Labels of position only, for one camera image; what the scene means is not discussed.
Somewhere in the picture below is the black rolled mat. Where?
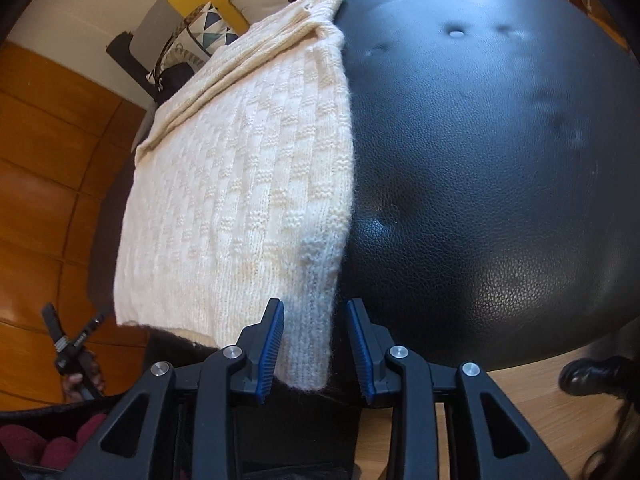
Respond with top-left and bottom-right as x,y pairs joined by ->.
105,32 -> 156,99

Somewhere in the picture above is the geometric triangle pattern cushion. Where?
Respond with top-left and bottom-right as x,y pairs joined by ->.
146,2 -> 239,84

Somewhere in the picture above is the person's left hand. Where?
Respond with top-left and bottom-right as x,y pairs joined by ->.
61,351 -> 105,404

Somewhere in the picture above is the black leather shoe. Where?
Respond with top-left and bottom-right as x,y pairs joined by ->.
559,356 -> 639,401

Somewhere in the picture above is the black handbag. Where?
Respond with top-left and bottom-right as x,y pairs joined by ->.
151,38 -> 201,106

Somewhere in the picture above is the cream knitted sweater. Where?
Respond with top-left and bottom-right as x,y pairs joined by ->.
114,0 -> 355,391

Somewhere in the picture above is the grey yellow blue sofa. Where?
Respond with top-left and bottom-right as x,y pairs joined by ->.
130,0 -> 442,154

